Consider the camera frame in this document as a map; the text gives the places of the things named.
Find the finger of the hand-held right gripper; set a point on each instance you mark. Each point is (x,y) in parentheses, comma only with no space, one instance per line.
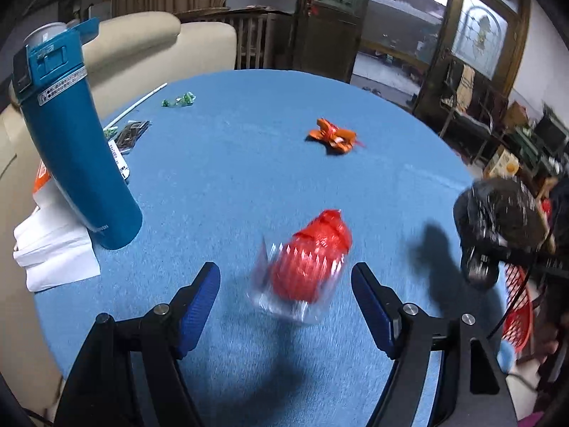
(480,271)

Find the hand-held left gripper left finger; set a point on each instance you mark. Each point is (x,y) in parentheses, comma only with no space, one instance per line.
(200,307)

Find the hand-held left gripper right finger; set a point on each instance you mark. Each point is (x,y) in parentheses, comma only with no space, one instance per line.
(373,311)

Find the red plastic basket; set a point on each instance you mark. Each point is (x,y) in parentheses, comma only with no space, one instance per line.
(518,316)

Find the black plastic bag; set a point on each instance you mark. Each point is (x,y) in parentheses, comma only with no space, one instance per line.
(502,213)

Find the red plastic wrapper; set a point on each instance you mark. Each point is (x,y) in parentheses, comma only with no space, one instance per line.
(311,262)

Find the orange wrapper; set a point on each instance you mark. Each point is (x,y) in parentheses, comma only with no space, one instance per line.
(333,135)

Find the yellow carton box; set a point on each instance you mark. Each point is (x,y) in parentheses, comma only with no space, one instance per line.
(504,164)

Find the white tissue stack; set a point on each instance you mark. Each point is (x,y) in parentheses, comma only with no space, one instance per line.
(53,253)

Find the small white box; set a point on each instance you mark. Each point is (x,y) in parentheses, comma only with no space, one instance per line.
(118,158)

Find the striped towel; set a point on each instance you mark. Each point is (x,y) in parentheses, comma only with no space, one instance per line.
(466,84)

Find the black sachets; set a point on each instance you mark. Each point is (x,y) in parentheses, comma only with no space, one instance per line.
(133,131)

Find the teal insulated bottle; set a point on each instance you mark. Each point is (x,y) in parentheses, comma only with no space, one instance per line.
(75,155)

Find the green sachet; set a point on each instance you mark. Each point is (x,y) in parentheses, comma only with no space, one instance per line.
(110,131)

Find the orange packet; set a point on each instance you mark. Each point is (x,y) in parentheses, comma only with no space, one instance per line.
(41,180)

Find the green candy wrapper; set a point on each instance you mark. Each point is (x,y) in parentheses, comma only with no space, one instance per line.
(179,99)

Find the white thin stick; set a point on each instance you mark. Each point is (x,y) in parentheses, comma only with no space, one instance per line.
(133,104)

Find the wooden glass door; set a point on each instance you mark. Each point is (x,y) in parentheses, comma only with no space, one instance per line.
(480,26)
(324,44)

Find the cream leather sofa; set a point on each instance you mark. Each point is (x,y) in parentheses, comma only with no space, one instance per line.
(133,49)

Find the wooden crib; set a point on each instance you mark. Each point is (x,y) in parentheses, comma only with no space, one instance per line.
(253,40)

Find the red door ornament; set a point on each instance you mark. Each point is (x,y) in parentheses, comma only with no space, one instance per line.
(312,6)

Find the metal frame chair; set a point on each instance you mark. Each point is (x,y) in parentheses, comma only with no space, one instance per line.
(462,120)

